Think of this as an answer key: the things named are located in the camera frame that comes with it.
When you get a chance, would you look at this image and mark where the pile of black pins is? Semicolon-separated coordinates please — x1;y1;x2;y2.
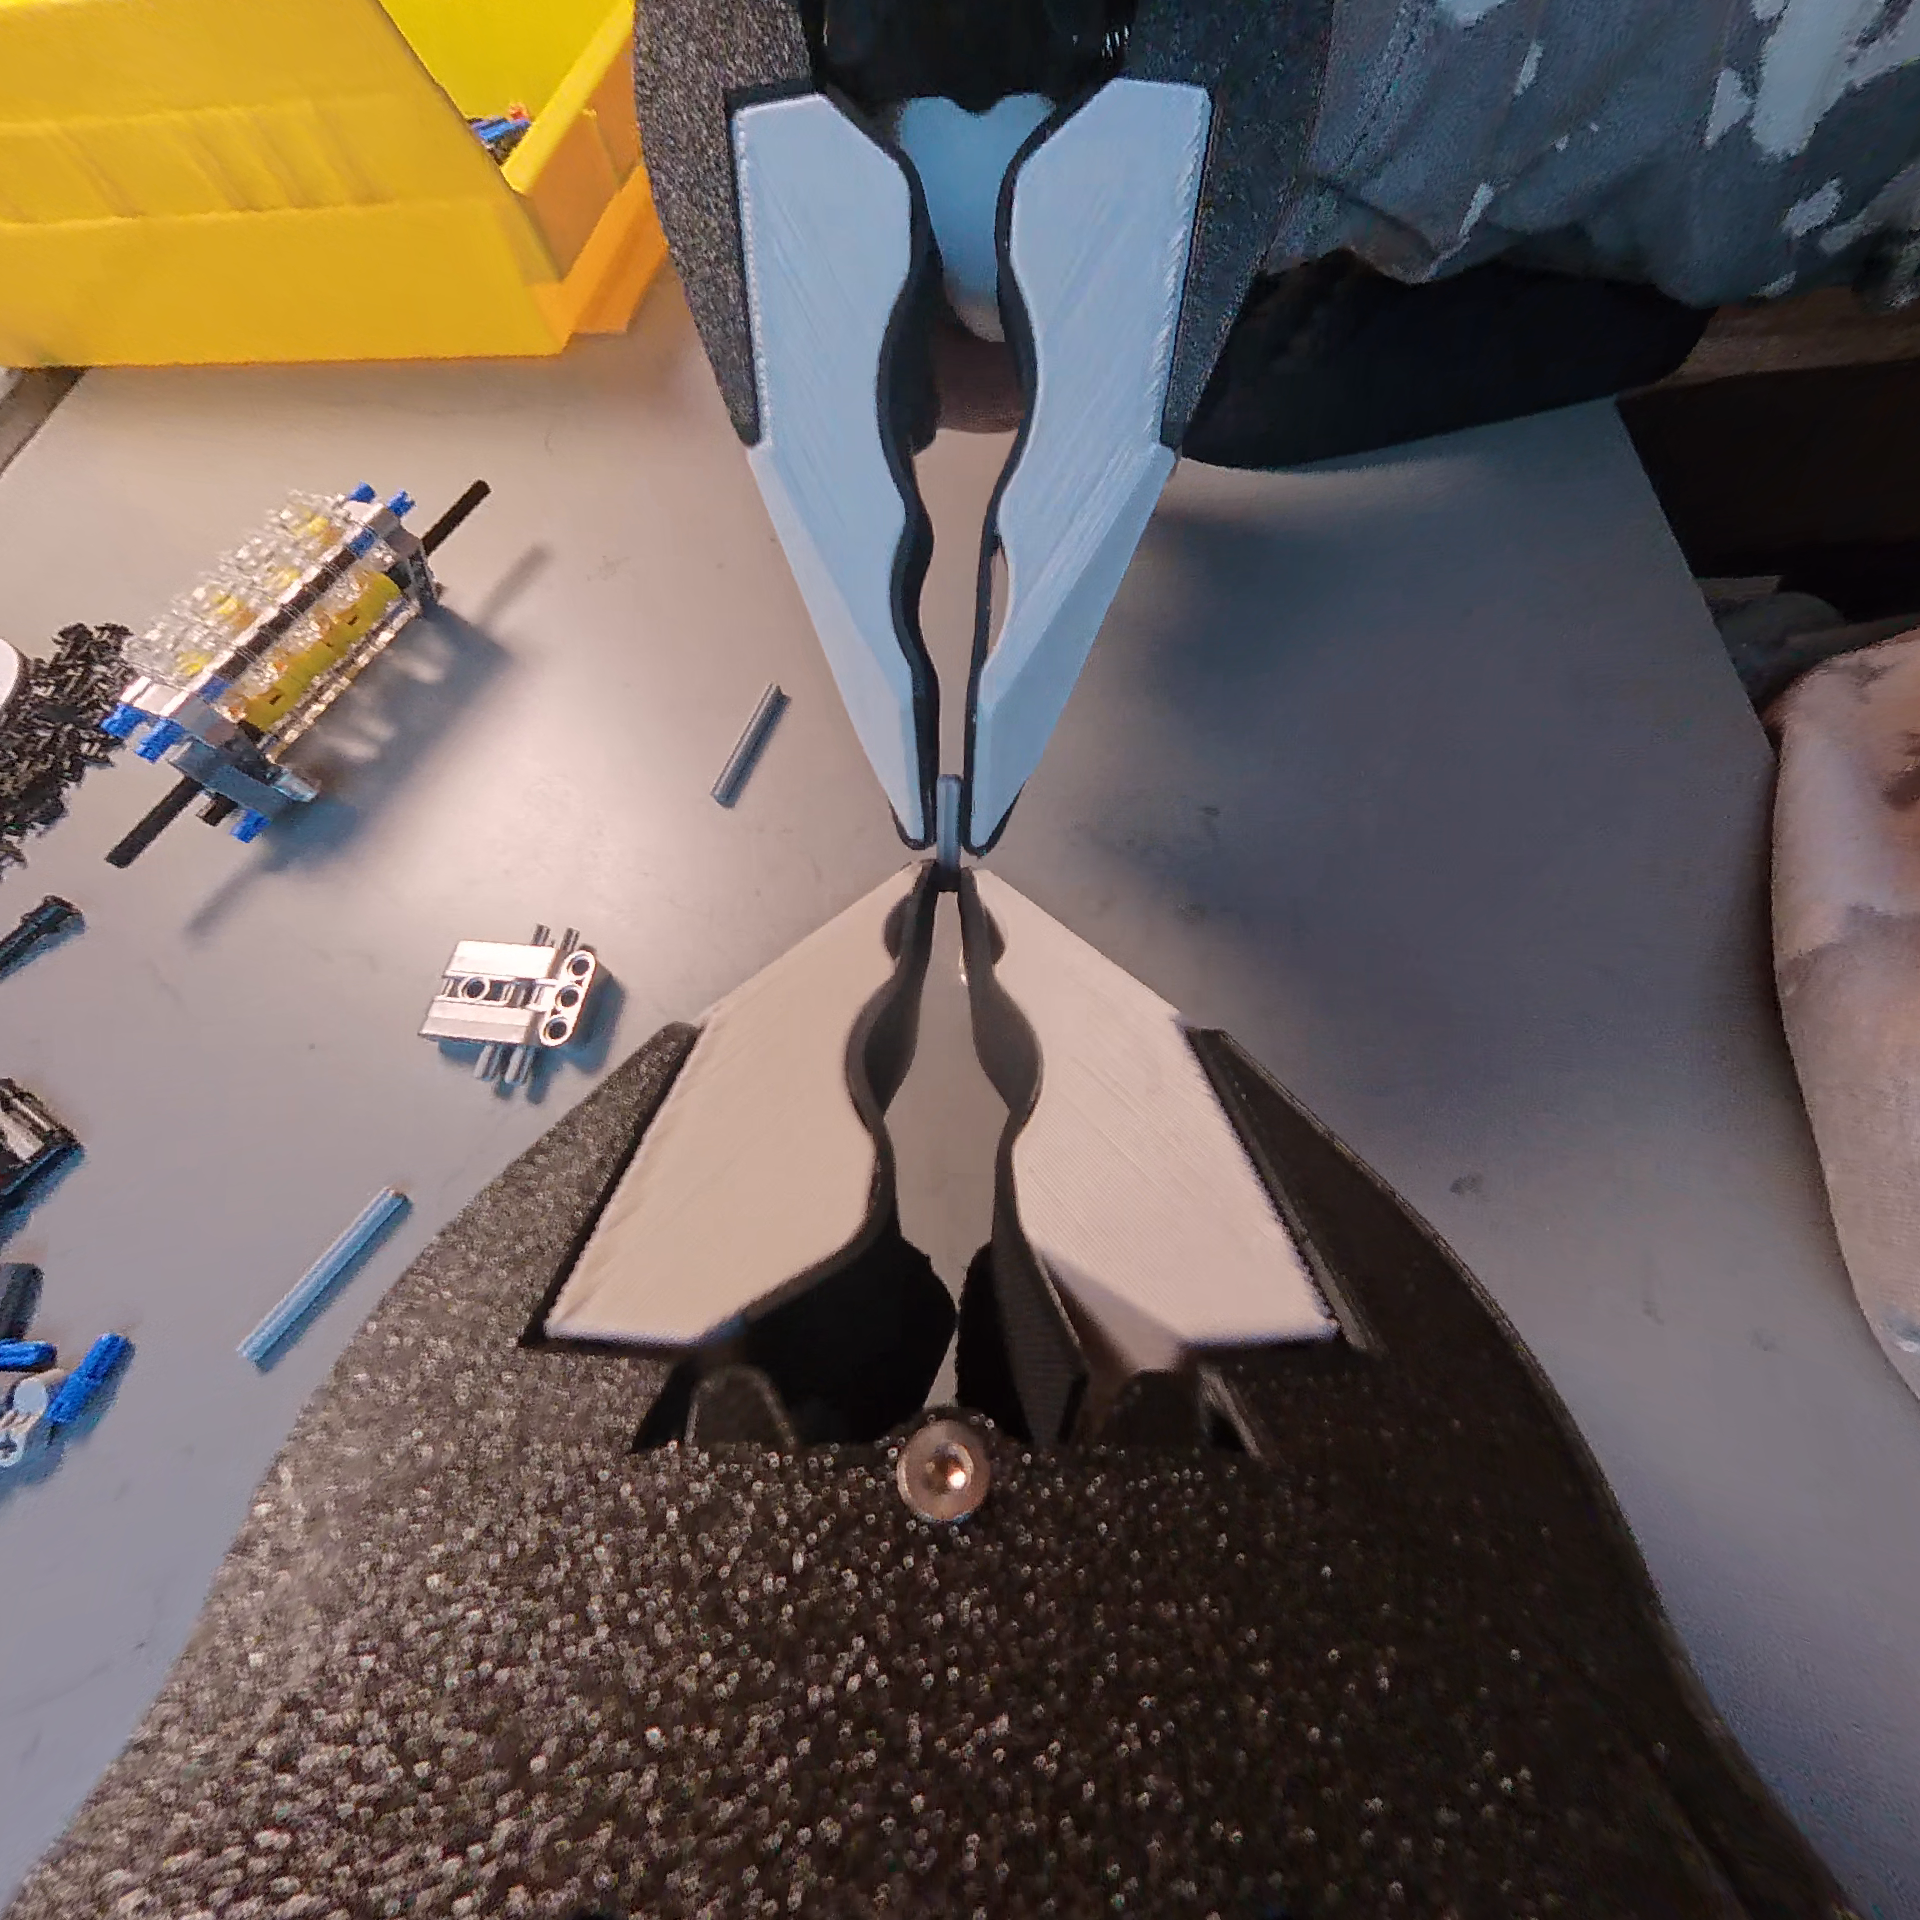
0;622;138;871

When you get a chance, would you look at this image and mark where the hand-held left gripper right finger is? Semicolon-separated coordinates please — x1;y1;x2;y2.
954;863;1343;1378

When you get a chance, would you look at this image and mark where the chrome beam assembly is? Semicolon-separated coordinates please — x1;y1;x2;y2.
412;930;610;1085

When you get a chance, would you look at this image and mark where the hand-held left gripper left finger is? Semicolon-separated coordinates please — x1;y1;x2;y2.
540;863;940;1349

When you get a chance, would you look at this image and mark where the clear engine block model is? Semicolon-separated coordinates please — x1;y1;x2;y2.
101;479;498;871

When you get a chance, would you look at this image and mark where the pile of mixed small connectors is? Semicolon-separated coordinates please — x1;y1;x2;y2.
0;1071;138;1472

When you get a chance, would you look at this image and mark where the yellow storage bin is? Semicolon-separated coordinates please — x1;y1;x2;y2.
0;0;671;369

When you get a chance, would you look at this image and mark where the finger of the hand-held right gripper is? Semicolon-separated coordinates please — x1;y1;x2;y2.
964;72;1218;858
732;85;966;852

